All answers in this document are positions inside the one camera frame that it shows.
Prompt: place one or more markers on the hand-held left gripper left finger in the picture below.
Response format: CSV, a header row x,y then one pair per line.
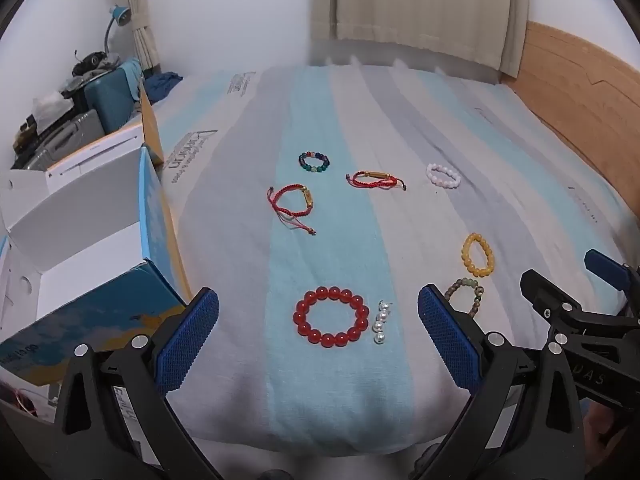
x,y
187,340

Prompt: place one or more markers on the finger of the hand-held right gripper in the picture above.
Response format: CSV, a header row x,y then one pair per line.
x,y
542,290
605,265

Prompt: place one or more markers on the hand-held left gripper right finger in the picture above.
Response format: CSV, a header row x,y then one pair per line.
x,y
450,340

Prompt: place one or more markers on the white and blue cardboard box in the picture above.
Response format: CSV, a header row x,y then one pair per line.
x,y
90,255

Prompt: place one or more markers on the striped bed sheet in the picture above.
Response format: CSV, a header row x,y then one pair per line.
x,y
325,395

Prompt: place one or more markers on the wooden headboard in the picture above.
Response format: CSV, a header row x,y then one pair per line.
x,y
575,85

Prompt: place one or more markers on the grey suitcase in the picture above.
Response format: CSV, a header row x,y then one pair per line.
x,y
65,137

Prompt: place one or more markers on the teal suitcase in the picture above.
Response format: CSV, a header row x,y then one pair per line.
x,y
112,97

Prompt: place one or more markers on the dark blue cloth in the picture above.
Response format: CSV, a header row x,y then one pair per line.
x,y
162,85

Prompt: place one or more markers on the black and gold box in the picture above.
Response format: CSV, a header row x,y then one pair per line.
x,y
25,135

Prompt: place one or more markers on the white plastic bag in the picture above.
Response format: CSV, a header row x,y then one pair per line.
x,y
50,107

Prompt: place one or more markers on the black items on suitcase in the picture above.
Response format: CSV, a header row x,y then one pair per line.
x,y
92,62

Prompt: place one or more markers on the tied beige curtain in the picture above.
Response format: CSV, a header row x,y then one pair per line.
x,y
142,20

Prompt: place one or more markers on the blue desk lamp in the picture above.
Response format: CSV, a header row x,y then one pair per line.
x,y
119,14

